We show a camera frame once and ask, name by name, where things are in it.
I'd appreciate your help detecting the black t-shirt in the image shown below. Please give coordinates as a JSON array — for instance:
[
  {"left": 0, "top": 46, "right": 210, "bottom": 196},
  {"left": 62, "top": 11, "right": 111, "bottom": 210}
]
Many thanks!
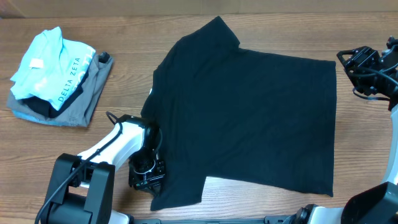
[{"left": 141, "top": 17, "right": 336, "bottom": 211}]

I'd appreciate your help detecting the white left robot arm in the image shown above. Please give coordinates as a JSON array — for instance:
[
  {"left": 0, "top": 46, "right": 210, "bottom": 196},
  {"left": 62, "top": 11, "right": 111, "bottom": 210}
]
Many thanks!
[{"left": 34, "top": 112, "right": 165, "bottom": 224}]

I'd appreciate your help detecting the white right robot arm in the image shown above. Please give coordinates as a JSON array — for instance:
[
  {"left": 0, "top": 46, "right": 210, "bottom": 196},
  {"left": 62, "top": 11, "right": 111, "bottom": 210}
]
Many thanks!
[{"left": 274, "top": 37, "right": 397, "bottom": 223}]

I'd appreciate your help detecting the folded grey shirt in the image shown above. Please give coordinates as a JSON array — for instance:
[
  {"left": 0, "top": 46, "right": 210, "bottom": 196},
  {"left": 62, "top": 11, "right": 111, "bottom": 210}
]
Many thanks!
[{"left": 7, "top": 52, "right": 113, "bottom": 127}]

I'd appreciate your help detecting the folded black shirt in stack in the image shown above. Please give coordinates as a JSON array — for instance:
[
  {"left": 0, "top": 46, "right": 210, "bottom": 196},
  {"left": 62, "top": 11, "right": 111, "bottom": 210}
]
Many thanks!
[{"left": 22, "top": 72, "right": 89, "bottom": 118}]

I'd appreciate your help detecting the folded light blue shirt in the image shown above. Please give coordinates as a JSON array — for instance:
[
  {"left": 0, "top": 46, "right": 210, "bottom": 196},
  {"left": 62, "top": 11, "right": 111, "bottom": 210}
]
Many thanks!
[{"left": 11, "top": 27, "right": 96, "bottom": 111}]

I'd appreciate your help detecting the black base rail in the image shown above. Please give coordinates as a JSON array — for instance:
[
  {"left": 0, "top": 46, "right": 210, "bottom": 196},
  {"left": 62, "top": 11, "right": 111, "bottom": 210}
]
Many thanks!
[{"left": 129, "top": 215, "right": 295, "bottom": 224}]

